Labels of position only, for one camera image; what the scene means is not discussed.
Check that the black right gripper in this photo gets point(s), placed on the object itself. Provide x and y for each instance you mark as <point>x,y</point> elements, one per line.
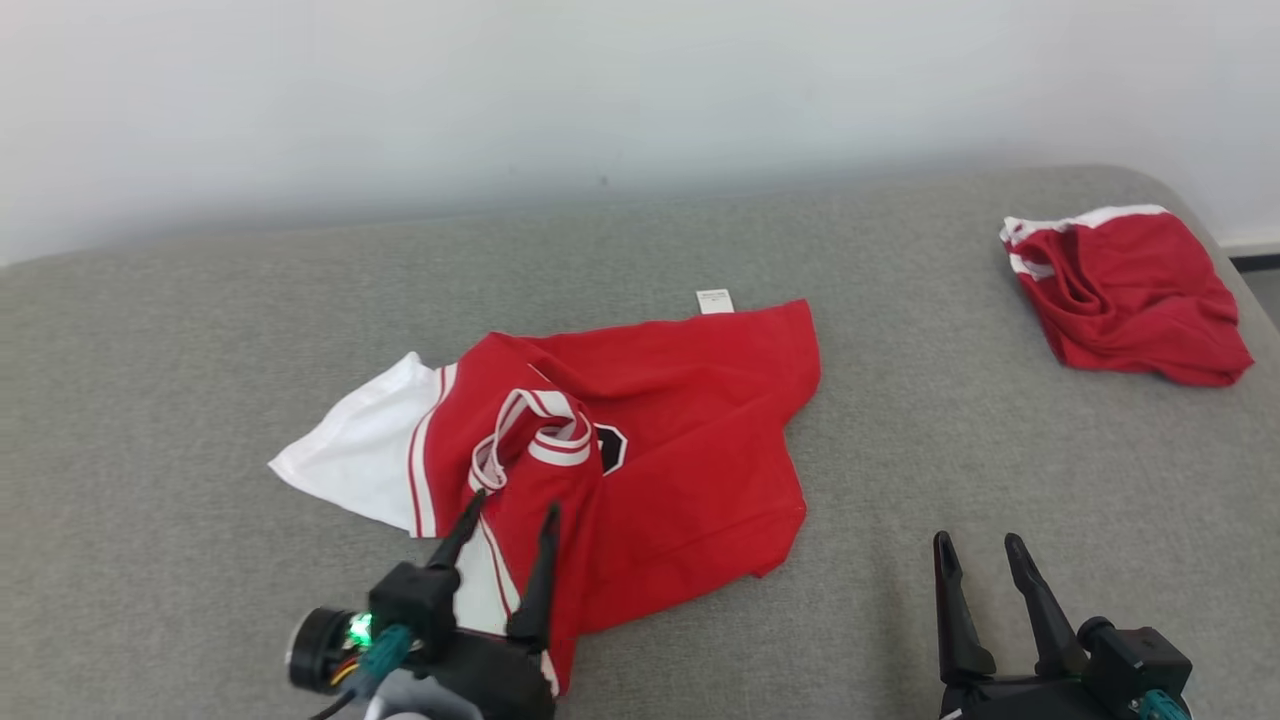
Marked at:
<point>1030,700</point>

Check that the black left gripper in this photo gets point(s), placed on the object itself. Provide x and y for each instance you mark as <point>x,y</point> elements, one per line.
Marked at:
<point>505,680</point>

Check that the red and white jersey shirt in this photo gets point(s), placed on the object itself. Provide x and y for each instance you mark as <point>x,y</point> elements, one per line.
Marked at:
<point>690,450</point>

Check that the red shorts with white trim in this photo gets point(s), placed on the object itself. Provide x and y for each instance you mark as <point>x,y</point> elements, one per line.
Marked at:
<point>1130,300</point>

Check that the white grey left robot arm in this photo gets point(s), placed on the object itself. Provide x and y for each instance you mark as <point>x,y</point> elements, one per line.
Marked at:
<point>410,705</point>

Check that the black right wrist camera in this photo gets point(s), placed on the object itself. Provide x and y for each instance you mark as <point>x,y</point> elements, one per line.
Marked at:
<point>1135,660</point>

